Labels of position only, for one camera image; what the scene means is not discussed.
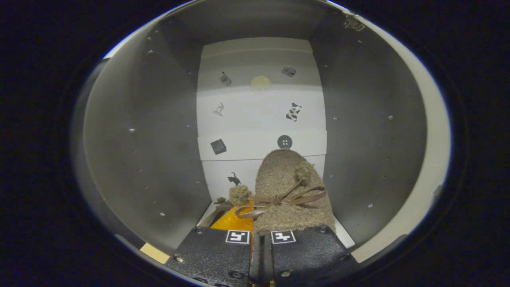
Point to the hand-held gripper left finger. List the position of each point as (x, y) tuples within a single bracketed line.
[(215, 255)]

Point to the dark grey shoe cabinet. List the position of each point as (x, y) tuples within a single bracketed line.
[(159, 139)]

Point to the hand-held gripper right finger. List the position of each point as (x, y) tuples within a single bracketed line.
[(306, 255)]

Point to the grey shoe cabinet door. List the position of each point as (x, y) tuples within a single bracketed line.
[(434, 159)]

